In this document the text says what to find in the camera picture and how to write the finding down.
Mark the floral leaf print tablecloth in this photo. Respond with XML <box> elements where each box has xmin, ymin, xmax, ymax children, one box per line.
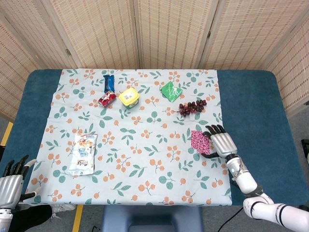
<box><xmin>23</xmin><ymin>69</ymin><xmax>233</xmax><ymax>206</ymax></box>

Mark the pink patterned packet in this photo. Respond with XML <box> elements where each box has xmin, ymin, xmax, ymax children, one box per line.
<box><xmin>190</xmin><ymin>130</ymin><xmax>212</xmax><ymax>154</ymax></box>

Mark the black trouser leg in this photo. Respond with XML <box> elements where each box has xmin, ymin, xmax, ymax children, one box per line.
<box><xmin>8</xmin><ymin>204</ymin><xmax>53</xmax><ymax>232</ymax></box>

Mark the green tub yellow lid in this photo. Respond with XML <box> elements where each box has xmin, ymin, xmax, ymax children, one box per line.
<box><xmin>118</xmin><ymin>87</ymin><xmax>141</xmax><ymax>110</ymax></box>

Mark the black floor cable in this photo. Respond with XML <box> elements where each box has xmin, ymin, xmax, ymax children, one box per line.
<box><xmin>219</xmin><ymin>207</ymin><xmax>243</xmax><ymax>232</ymax></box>

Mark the dark red grape bunch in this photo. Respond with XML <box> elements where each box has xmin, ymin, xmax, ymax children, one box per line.
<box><xmin>178</xmin><ymin>99</ymin><xmax>208</xmax><ymax>117</ymax></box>

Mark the black white equipment piece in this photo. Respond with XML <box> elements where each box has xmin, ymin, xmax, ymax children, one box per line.
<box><xmin>300</xmin><ymin>139</ymin><xmax>309</xmax><ymax>159</ymax></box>

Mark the red snack packet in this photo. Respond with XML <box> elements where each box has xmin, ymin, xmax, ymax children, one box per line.
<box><xmin>98</xmin><ymin>90</ymin><xmax>117</xmax><ymax>108</ymax></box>

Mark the green foil packet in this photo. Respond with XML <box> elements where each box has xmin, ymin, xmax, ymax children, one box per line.
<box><xmin>159</xmin><ymin>81</ymin><xmax>183</xmax><ymax>103</ymax></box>

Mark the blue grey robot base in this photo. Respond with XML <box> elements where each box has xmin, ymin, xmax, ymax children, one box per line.
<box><xmin>101</xmin><ymin>205</ymin><xmax>204</xmax><ymax>232</ymax></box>

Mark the woven bamboo folding screen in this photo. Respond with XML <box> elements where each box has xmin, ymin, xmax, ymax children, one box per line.
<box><xmin>0</xmin><ymin>0</ymin><xmax>309</xmax><ymax>121</ymax></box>

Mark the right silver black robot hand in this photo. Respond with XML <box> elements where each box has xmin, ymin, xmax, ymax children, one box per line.
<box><xmin>201</xmin><ymin>124</ymin><xmax>239</xmax><ymax>160</ymax></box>

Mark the blue snack bar wrapper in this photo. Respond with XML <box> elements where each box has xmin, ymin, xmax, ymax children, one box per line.
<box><xmin>103</xmin><ymin>74</ymin><xmax>115</xmax><ymax>93</ymax></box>

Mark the white snack bag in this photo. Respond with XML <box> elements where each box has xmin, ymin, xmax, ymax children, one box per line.
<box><xmin>67</xmin><ymin>133</ymin><xmax>98</xmax><ymax>176</ymax></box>

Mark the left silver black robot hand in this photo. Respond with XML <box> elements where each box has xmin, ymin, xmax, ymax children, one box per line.
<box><xmin>0</xmin><ymin>154</ymin><xmax>38</xmax><ymax>209</ymax></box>

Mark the white sneaker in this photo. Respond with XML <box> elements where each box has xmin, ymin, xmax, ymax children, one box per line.
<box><xmin>50</xmin><ymin>203</ymin><xmax>77</xmax><ymax>219</ymax></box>

